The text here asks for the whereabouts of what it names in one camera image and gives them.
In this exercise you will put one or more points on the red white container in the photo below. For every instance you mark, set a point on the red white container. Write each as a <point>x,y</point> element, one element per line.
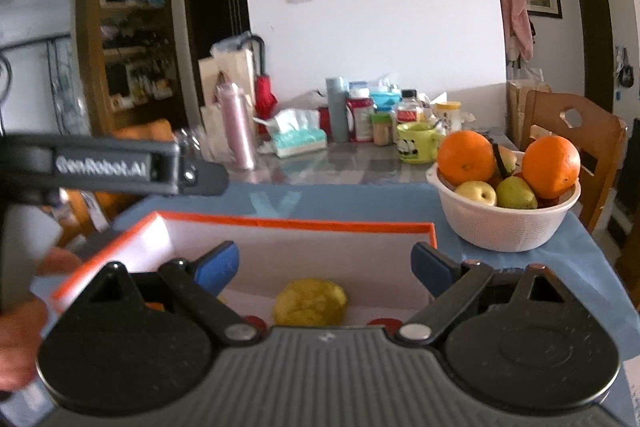
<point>360,108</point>

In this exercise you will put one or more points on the green pear in bowl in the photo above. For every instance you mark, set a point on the green pear in bowl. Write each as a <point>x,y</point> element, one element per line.
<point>515,193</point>

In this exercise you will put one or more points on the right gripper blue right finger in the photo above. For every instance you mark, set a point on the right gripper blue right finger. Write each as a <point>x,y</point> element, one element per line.
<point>455,288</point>

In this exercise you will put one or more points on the tissue pack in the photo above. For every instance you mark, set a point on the tissue pack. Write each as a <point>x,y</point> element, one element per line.
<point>294,132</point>

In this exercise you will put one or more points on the person left hand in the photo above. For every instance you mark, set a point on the person left hand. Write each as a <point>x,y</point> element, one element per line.
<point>21,327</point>

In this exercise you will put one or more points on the grey tall bottle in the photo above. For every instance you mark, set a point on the grey tall bottle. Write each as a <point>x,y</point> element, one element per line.
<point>336,96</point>

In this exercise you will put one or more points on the pink thermos bottle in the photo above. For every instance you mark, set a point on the pink thermos bottle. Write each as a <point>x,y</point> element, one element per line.
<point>237,127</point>

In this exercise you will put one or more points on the yellow lid jar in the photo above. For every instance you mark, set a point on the yellow lid jar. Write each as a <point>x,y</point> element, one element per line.
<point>449,115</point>

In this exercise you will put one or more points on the orange in bowl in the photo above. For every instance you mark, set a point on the orange in bowl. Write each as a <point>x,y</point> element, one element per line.
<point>551,166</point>
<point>466,156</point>

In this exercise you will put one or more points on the pink garment on rack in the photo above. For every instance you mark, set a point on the pink garment on rack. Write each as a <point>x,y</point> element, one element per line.
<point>518,36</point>

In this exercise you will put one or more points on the wooden chair behind bowl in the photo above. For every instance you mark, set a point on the wooden chair behind bowl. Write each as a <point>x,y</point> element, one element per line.
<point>599,137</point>

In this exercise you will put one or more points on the glass mug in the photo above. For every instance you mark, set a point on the glass mug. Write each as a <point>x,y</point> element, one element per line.
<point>194,143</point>

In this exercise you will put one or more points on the brown paper bag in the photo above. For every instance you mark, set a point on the brown paper bag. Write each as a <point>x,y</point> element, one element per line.
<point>228,67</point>

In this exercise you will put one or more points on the left orange in bowl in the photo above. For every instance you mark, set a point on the left orange in bowl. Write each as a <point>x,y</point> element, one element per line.
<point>466,156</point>

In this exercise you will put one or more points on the right orange in bowl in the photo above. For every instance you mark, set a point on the right orange in bowl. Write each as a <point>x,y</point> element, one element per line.
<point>551,166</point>

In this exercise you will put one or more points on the green panda mug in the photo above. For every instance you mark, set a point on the green panda mug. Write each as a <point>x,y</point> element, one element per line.
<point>418,143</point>

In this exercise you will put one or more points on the yellow apple in bowl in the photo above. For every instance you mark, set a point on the yellow apple in bowl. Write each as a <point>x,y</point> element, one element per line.
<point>477,191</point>

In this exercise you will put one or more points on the white fruit bowl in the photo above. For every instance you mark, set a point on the white fruit bowl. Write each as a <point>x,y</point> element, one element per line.
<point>501,229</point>

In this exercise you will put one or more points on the wooden shelf unit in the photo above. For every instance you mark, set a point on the wooden shelf unit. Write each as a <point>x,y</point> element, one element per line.
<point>128,63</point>

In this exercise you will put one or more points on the dark capped supplement bottle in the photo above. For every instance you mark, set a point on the dark capped supplement bottle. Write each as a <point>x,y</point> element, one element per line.
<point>409,109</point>

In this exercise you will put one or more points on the orange cardboard box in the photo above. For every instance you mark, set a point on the orange cardboard box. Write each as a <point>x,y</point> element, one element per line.
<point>370,261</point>

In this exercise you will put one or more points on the red folded umbrella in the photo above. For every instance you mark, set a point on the red folded umbrella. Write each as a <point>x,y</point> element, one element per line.
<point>265,100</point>

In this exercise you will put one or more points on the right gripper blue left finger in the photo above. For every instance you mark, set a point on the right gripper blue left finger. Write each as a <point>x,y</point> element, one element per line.
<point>196,285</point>

